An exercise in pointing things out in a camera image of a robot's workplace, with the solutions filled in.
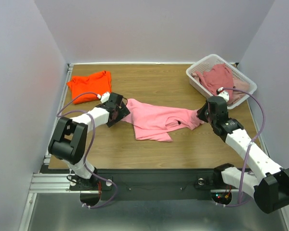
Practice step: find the bright pink t shirt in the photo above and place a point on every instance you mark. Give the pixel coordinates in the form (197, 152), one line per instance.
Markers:
(154, 123)

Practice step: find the pale pink t shirt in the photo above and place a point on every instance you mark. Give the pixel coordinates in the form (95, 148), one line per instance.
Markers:
(236, 95)

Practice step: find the folded orange t shirt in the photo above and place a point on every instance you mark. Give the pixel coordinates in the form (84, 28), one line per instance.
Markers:
(98, 83)

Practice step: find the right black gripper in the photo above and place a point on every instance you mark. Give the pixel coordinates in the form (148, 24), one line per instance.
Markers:
(203, 114)

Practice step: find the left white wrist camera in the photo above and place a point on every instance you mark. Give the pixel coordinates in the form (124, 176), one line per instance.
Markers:
(104, 97)

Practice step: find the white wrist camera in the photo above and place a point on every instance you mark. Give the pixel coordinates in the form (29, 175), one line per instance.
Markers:
(104, 97)
(221, 92)

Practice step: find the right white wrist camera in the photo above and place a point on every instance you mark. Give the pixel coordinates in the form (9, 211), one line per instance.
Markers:
(221, 92)

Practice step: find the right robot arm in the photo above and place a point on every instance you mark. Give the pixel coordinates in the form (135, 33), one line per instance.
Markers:
(269, 183)

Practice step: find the aluminium frame rail right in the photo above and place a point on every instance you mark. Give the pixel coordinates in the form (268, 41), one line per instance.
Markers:
(285, 210)

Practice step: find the dusty rose t shirt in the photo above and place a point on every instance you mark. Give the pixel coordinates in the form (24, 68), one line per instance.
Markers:
(220, 76)

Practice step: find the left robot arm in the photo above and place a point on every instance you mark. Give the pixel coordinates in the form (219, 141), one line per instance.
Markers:
(68, 141)

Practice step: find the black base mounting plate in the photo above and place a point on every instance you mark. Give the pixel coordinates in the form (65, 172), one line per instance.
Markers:
(151, 185)

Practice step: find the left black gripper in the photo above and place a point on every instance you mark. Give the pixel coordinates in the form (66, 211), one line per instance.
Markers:
(123, 113)

